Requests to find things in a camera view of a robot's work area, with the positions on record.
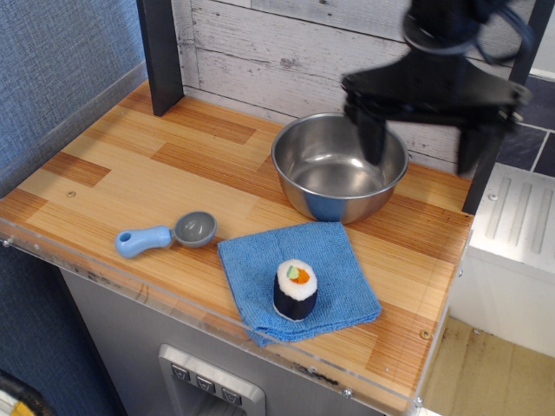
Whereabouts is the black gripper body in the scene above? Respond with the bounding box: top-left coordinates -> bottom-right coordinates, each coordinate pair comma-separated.
342,51 -> 532,134

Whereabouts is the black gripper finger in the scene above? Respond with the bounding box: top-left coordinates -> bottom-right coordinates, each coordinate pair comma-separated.
457,126 -> 503,176
356,110 -> 387,166

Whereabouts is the blue microfiber cloth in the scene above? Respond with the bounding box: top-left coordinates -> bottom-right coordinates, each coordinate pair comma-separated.
218,222 -> 382,347

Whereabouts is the plush sushi roll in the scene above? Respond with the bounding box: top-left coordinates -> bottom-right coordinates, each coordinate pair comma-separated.
273,259 -> 318,322

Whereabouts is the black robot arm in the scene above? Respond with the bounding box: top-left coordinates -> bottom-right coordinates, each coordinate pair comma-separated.
342,1 -> 534,174

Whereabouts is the silver metal bowl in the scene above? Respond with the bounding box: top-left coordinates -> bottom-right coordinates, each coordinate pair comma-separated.
271,113 -> 409,224

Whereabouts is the white ribbed side unit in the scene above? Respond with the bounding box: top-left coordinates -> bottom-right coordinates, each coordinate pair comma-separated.
450,164 -> 554,356

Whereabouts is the blue grey toy scoop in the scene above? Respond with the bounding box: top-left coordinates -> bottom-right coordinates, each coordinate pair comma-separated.
114,211 -> 218,258

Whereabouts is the clear acrylic edge guard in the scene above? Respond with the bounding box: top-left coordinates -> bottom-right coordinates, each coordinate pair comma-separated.
1,220 -> 421,415

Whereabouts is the silver dispenser button panel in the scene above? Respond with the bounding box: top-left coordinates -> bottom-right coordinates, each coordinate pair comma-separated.
159,344 -> 266,415

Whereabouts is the grey toy kitchen cabinet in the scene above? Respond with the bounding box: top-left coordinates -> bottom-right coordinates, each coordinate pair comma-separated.
62,270 -> 379,415

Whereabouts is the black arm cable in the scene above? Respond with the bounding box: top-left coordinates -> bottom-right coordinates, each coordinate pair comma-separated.
474,0 -> 537,64

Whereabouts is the dark right shelf post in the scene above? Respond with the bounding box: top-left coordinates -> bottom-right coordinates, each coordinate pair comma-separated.
462,0 -> 554,215

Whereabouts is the dark shelf post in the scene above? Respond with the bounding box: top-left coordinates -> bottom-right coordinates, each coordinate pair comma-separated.
136,0 -> 184,116
462,0 -> 554,215

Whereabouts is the dark left shelf post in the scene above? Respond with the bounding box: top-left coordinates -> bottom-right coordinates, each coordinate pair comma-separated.
136,0 -> 184,116

